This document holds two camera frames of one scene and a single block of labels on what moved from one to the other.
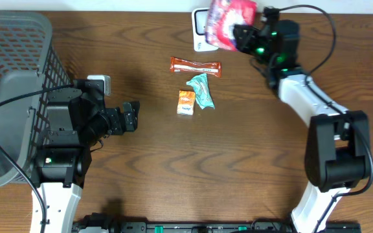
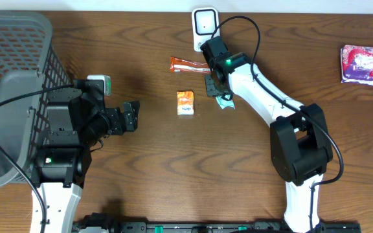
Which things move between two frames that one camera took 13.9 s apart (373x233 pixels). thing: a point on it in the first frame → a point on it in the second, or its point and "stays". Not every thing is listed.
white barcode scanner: x=199 y=17 stays
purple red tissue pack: x=222 y=17 → x=362 y=65
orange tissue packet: x=186 y=102 stays
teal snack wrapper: x=201 y=90 → x=223 y=103
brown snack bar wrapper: x=177 y=65 stays
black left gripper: x=120 y=118 stays
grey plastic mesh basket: x=18 y=53 stays
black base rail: x=221 y=226 stays
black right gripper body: x=255 y=44 → x=214 y=90
